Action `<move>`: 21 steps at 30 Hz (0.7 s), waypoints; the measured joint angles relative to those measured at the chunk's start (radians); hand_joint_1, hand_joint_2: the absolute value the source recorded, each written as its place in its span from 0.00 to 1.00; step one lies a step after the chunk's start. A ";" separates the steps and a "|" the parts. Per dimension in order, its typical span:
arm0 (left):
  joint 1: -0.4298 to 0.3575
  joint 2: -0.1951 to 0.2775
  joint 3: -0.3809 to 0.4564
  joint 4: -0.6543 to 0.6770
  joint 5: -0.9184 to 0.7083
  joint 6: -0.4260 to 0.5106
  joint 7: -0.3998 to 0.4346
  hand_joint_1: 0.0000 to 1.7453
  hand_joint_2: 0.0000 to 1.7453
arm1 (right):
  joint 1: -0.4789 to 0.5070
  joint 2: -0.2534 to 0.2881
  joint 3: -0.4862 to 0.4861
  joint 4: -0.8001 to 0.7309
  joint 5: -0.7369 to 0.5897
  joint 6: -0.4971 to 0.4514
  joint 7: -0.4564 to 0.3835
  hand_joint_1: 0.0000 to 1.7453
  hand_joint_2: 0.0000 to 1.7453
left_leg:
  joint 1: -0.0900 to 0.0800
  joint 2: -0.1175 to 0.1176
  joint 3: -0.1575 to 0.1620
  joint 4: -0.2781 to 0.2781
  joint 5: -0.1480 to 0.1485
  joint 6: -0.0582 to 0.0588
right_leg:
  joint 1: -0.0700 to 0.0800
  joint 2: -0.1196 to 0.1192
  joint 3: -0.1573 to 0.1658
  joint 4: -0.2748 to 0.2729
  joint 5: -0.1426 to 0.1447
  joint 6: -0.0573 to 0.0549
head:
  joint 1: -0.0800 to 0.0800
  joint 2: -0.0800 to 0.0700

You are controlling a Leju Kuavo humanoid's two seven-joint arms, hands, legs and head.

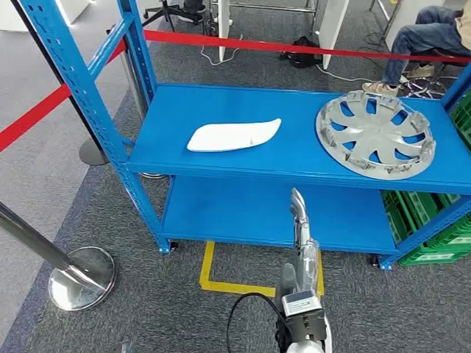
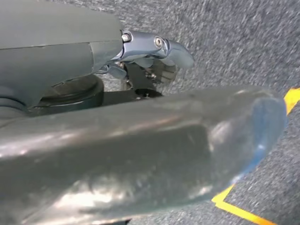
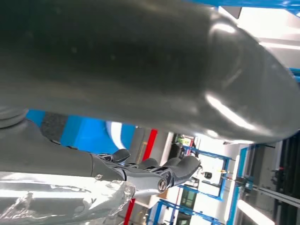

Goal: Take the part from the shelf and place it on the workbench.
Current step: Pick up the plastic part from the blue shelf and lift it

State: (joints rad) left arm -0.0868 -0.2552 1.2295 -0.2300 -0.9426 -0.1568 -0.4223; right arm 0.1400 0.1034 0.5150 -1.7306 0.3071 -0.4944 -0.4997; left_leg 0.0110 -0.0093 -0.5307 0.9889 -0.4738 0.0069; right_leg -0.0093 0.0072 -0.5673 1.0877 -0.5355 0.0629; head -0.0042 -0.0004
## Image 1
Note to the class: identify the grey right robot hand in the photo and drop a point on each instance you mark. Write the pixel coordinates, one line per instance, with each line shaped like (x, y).
(303, 263)

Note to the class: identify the silver wheel hub cap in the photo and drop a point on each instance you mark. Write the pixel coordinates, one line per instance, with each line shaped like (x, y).
(371, 134)

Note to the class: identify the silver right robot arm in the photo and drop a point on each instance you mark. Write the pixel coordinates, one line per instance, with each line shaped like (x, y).
(309, 348)

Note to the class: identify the white curved plastic part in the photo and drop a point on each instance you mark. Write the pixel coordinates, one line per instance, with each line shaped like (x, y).
(232, 136)

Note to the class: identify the blue metal shelf rack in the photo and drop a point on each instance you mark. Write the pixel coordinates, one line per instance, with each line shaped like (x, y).
(239, 97)

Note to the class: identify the green plastic crate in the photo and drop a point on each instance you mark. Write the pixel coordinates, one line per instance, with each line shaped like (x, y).
(464, 126)
(423, 253)

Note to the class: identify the black bag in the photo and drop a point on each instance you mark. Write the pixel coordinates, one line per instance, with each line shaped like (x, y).
(303, 56)

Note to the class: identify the chrome chair base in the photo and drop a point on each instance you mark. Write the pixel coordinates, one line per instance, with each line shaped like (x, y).
(423, 90)

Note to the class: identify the white desk panel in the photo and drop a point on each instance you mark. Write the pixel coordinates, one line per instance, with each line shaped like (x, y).
(331, 29)
(404, 14)
(223, 29)

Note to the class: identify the person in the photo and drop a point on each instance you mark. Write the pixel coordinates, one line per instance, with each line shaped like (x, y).
(416, 39)

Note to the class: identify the black office chair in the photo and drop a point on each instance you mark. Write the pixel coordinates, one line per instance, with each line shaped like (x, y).
(193, 6)

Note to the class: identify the white display plinth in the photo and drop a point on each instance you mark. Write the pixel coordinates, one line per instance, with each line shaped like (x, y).
(22, 14)

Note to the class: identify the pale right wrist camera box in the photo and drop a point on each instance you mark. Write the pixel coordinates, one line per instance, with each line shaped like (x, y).
(300, 303)

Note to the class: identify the steel desk frame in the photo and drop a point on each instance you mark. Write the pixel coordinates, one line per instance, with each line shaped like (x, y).
(272, 7)

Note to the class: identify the chrome stanchion post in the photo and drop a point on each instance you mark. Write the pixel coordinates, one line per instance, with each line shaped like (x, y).
(82, 277)
(133, 90)

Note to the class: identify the black stanchion post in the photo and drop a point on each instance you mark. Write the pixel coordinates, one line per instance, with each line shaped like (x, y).
(93, 153)

